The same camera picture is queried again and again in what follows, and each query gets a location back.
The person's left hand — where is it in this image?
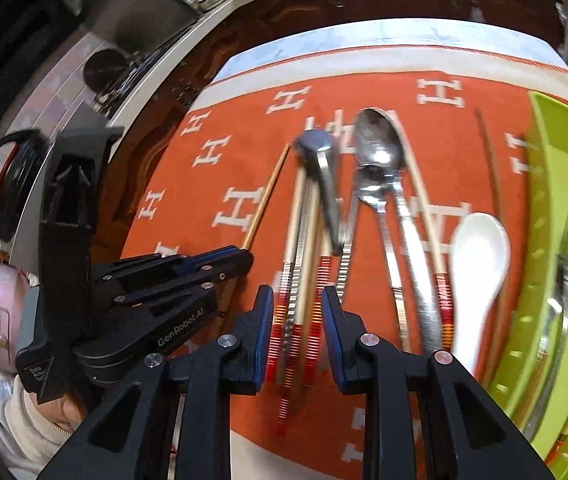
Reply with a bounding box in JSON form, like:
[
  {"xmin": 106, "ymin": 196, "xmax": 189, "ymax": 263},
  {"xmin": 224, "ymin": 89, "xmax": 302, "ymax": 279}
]
[{"xmin": 48, "ymin": 394, "xmax": 89, "ymax": 432}]

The orange printed blanket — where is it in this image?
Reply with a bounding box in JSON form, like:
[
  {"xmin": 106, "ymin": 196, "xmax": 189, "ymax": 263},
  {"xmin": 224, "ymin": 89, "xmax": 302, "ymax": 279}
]
[{"xmin": 114, "ymin": 52, "xmax": 568, "ymax": 480}]

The metal chopstick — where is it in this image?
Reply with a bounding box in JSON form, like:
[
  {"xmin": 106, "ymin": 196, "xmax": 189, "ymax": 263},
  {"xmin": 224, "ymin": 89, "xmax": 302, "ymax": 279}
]
[{"xmin": 334, "ymin": 192, "xmax": 361, "ymax": 306}]

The black pot with handle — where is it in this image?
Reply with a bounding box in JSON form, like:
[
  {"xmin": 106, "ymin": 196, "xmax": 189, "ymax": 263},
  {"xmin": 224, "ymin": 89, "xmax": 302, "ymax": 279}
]
[{"xmin": 0, "ymin": 129, "xmax": 47, "ymax": 243}]

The round dark pan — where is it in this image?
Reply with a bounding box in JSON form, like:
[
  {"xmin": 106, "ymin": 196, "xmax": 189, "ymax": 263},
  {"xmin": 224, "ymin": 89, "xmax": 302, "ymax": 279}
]
[{"xmin": 83, "ymin": 49, "xmax": 127, "ymax": 92}]

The white ceramic spoon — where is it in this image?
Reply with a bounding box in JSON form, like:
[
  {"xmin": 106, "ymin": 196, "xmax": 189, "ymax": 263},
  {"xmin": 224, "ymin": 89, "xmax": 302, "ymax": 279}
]
[{"xmin": 448, "ymin": 212, "xmax": 512, "ymax": 376}]

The small metal spoon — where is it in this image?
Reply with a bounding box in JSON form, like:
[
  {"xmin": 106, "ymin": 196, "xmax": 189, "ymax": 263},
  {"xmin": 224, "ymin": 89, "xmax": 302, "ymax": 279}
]
[{"xmin": 355, "ymin": 164, "xmax": 412, "ymax": 353}]

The dark brown chopstick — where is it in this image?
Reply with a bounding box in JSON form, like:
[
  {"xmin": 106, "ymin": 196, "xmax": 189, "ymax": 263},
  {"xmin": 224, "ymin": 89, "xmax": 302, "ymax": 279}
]
[{"xmin": 474, "ymin": 108, "xmax": 507, "ymax": 226}]

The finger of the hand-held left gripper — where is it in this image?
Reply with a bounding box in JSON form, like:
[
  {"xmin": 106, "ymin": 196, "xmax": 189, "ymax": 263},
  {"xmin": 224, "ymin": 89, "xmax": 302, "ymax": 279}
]
[
  {"xmin": 90, "ymin": 246, "xmax": 255, "ymax": 294},
  {"xmin": 113, "ymin": 281, "xmax": 221, "ymax": 319}
]

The large metal spoon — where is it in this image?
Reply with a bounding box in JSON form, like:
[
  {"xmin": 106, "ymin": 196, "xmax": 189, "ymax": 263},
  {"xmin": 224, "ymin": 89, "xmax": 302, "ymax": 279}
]
[{"xmin": 353, "ymin": 108, "xmax": 447, "ymax": 356}]

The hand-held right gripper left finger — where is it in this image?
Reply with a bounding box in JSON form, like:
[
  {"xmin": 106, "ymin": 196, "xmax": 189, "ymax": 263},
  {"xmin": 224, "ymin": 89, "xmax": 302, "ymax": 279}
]
[{"xmin": 39, "ymin": 285, "xmax": 275, "ymax": 480}]

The wooden chopstick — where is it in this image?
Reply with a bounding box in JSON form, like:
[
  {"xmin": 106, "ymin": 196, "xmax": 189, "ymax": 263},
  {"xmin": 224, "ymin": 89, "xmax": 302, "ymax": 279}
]
[{"xmin": 241, "ymin": 143, "xmax": 292, "ymax": 251}]

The person's left forearm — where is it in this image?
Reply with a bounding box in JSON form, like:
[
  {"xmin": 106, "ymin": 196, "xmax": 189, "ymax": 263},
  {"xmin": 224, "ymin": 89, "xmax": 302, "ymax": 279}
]
[{"xmin": 0, "ymin": 372, "xmax": 77, "ymax": 480}]

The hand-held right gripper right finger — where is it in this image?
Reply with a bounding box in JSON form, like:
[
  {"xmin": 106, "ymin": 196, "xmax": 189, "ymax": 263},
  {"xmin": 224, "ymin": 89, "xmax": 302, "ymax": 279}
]
[{"xmin": 321, "ymin": 286, "xmax": 554, "ymax": 480}]

